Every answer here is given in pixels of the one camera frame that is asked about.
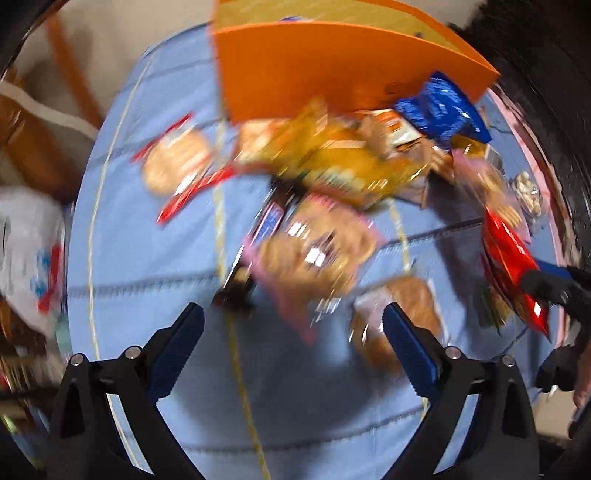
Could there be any brown pastry packet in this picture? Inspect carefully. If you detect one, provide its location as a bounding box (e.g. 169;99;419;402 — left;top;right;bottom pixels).
355;111;416;158

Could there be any shiny red snack packet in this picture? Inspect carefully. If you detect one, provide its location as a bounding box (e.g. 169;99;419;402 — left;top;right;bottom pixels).
480;208;550;337

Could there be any red trim biscuit packet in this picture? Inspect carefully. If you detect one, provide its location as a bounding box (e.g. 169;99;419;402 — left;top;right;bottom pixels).
131;113;218;199

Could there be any carved wooden chair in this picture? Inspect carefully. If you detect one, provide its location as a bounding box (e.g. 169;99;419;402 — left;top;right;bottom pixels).
0;14;105;204

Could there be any white power cable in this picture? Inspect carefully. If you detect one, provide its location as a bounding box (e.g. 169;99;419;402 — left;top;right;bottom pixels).
0;80;100;139

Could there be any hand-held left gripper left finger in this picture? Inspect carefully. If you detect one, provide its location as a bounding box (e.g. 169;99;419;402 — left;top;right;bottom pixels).
46;302;205;480

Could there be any orange cardboard box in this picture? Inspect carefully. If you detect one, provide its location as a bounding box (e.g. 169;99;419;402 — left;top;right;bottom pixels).
210;0;502;125

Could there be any brown cake clear packet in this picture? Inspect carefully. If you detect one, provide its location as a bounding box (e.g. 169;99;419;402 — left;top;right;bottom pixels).
351;276;444;374

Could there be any small blue snack packet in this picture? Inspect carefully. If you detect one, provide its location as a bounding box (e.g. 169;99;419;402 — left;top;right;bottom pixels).
394;71;492;151

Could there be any white plastic bag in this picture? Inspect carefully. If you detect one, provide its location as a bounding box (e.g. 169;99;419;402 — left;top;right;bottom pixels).
0;189;70;333

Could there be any dark sausage packet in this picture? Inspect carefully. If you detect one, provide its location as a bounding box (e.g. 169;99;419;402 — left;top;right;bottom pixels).
212;180;301;310

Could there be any long yellow cake packet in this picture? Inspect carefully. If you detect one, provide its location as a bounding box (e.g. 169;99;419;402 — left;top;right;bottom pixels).
295;138;430;208

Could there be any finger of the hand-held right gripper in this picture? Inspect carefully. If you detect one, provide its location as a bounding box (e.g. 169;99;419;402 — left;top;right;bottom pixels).
519;270;575;308
536;261;573;278

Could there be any red bar packet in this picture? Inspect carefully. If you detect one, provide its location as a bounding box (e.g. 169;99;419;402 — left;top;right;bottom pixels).
156;166;236;227

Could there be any person's right hand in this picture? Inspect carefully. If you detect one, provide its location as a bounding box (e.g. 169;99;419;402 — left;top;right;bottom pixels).
573;346;591;409

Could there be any white nuts packet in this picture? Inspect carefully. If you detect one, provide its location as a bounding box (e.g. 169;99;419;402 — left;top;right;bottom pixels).
510;171;543;217

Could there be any dark carved wooden furniture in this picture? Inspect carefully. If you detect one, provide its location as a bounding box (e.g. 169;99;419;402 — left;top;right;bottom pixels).
452;0;591;287

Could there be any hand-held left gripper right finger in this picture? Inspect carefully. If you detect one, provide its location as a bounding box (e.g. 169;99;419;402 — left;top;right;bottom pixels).
383;302;541;480

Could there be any blue checked tablecloth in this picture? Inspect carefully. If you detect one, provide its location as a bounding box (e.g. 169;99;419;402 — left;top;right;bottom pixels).
67;23;568;480

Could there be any pink cookie packet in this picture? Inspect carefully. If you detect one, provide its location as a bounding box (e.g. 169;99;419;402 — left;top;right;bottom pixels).
452;148;522;227
245;194;384;347

